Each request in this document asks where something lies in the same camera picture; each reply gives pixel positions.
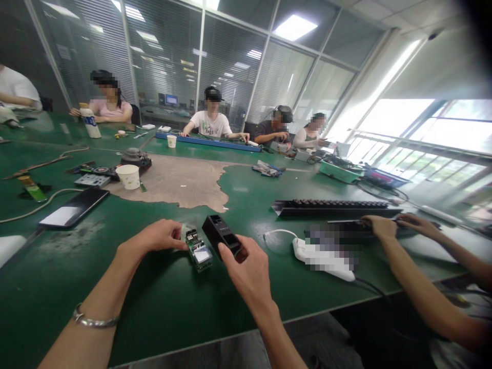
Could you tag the person's left hand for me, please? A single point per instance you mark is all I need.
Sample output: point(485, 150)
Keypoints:
point(150, 238)

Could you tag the person's right hand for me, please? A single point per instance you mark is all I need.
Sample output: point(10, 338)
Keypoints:
point(250, 273)

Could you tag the person's right thumb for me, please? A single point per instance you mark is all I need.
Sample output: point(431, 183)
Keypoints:
point(226, 256)

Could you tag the person's left index finger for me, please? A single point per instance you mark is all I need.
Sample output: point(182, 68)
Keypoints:
point(171, 227)

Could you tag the person's left thumb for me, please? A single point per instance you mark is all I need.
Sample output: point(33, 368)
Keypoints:
point(177, 245)

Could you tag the person's right fingers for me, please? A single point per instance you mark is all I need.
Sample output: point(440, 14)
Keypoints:
point(250, 246)

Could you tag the green circuit board module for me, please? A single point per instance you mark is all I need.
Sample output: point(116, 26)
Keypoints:
point(200, 255)

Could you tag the black plastic housing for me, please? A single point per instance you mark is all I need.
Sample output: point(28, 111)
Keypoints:
point(221, 232)

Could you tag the small green circuit board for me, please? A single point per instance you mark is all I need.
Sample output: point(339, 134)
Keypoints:
point(143, 187)

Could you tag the large white paper cup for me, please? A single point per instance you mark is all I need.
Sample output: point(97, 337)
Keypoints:
point(128, 177)

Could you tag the round black device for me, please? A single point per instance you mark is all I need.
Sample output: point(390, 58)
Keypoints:
point(135, 157)

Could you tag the pile of grey gloves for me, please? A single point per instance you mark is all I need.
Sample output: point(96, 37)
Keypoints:
point(267, 169)

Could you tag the small white paper cup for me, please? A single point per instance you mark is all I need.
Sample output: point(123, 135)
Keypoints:
point(171, 141)

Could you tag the grey metal plate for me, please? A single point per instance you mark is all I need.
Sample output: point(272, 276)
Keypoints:
point(91, 180)

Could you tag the black board with copper coil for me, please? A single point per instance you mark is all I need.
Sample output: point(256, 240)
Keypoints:
point(98, 170)

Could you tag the long black terminal strip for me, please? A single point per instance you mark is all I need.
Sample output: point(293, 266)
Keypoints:
point(334, 207)

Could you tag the long blue strip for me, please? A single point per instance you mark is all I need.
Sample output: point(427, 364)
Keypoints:
point(207, 141)

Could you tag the black smartphone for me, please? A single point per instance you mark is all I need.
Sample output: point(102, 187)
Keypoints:
point(75, 207)

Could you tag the small white box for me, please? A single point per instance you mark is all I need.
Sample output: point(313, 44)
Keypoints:
point(164, 128)
point(148, 126)

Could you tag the green box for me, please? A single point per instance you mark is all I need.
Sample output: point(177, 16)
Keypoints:
point(340, 173)

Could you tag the desk with monitors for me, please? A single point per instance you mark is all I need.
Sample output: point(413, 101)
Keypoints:
point(169, 105)

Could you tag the white bottle with blue label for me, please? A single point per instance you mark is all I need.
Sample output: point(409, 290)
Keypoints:
point(91, 123)

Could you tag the green board with yellow part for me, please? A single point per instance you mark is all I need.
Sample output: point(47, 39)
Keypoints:
point(34, 189)

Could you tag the blue flat device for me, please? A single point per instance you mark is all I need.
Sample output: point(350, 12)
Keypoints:
point(386, 178)

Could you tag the white flat object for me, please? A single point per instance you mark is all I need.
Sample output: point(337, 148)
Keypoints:
point(9, 250)

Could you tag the glass partition with blinds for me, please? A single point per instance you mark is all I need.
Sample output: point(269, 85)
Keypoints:
point(238, 57)

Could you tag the long white power strip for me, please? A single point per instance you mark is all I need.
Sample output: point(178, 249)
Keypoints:
point(442, 215)

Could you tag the large window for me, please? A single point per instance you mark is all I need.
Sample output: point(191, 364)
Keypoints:
point(423, 130)

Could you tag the black ceiling camera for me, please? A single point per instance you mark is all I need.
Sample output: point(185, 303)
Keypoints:
point(433, 37)

